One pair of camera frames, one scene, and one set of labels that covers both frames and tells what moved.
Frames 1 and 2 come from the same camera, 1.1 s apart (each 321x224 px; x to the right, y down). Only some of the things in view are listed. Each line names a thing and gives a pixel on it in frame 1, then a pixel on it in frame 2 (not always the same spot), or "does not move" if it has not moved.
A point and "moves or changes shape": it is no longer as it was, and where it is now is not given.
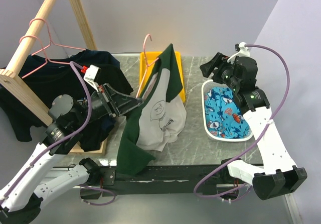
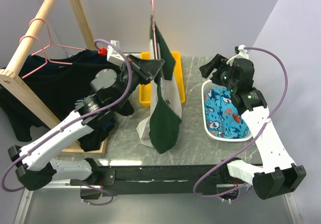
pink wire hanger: (49, 38) does not move
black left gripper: (120, 102) → (145, 68)
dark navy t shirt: (108, 64) does not move
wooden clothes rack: (12, 77) does not move
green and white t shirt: (157, 121) moves or changes shape
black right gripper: (219, 61) does not move
